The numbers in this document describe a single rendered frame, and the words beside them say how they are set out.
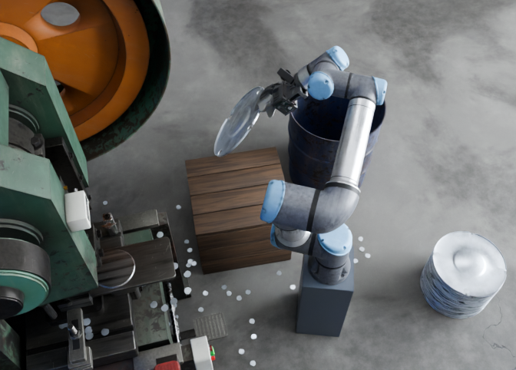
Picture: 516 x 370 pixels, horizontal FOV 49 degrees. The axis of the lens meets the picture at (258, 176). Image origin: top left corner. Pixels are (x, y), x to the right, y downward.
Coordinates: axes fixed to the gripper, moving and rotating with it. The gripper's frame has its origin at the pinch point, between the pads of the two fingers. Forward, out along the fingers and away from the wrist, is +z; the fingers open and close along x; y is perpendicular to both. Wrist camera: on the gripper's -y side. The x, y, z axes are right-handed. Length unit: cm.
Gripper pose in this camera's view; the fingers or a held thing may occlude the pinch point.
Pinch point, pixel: (259, 107)
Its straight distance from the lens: 191.3
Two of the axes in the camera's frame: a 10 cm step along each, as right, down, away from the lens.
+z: -7.0, 4.1, 5.8
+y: -0.1, 8.1, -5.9
